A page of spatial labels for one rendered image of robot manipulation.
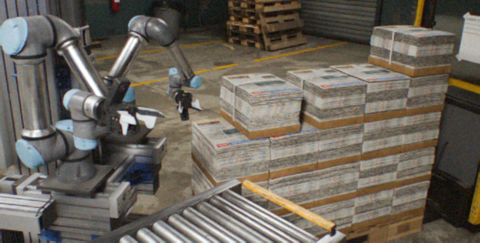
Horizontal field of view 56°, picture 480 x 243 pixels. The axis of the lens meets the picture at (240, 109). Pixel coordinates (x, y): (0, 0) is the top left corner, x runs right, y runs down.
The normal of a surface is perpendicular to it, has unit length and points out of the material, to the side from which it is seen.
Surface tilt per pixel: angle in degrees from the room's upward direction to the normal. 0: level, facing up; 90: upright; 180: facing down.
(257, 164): 90
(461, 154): 90
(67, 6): 90
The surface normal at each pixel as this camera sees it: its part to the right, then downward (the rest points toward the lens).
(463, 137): -0.91, 0.11
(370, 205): 0.41, 0.30
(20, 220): -0.16, 0.32
